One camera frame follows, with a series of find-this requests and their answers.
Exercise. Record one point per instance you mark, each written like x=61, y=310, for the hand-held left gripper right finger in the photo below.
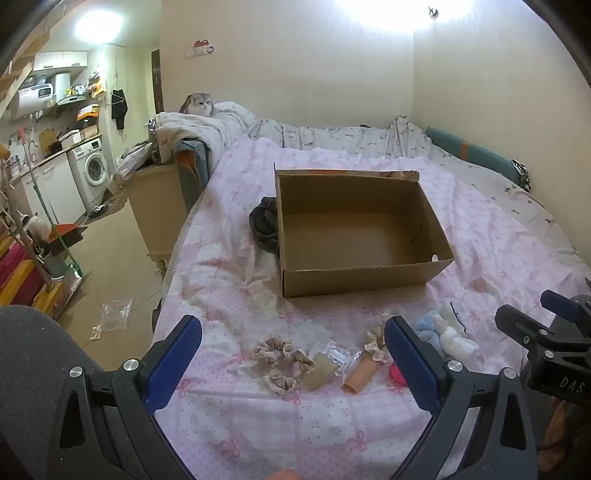
x=408, y=360

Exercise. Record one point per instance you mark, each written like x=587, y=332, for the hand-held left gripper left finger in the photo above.
x=173, y=360

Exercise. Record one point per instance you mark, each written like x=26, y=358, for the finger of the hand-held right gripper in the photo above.
x=558, y=302
x=517, y=323

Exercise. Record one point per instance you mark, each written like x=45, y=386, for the pink fluffy puff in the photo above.
x=397, y=374

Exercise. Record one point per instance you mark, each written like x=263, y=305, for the blue fluffy sock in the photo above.
x=427, y=327

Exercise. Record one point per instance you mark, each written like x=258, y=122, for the beige scrunchie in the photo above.
x=371, y=346
x=300, y=360
x=265, y=344

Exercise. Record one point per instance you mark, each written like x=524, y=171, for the peach silicone cone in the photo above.
x=362, y=376

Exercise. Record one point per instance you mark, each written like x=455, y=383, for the white fluffy sock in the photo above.
x=452, y=316
x=457, y=346

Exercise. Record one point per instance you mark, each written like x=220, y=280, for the brown cardboard box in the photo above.
x=351, y=277

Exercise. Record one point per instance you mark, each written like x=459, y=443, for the person's right hand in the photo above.
x=558, y=434

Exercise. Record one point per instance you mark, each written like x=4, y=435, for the clear plastic bag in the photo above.
x=113, y=316

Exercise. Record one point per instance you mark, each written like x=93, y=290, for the pink bow print blanket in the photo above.
x=240, y=258

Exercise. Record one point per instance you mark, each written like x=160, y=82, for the black white patterned cloth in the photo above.
x=521, y=173

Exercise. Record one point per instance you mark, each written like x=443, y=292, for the beige nightstand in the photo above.
x=157, y=217

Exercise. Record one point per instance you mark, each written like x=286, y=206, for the grey bin with red lid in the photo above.
x=60, y=251

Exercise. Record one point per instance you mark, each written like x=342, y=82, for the dark grey cloth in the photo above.
x=263, y=221

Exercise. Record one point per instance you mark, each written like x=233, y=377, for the teal bolster pillow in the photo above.
x=475, y=154

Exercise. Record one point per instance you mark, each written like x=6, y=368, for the teal orange cushion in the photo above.
x=189, y=170

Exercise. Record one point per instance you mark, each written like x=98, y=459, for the white washing machine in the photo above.
x=94, y=168

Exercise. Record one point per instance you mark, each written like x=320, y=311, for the white kitchen counter cabinet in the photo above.
x=51, y=184

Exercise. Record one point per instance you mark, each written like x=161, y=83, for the white grey patterned duvet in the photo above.
x=323, y=134

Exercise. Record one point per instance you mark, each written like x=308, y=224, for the black hanging garment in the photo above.
x=120, y=108

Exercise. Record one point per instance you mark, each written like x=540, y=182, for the grey white cat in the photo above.
x=198, y=104

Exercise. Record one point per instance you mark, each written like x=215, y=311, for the dark wooden door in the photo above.
x=157, y=78

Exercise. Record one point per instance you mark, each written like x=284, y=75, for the white water heater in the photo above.
x=30, y=99

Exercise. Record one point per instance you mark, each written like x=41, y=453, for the wall socket with red ornament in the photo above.
x=198, y=48

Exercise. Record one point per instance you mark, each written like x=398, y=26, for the metal wall hook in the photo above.
x=433, y=11

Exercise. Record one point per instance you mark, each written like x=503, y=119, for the white wall cabinet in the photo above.
x=60, y=60

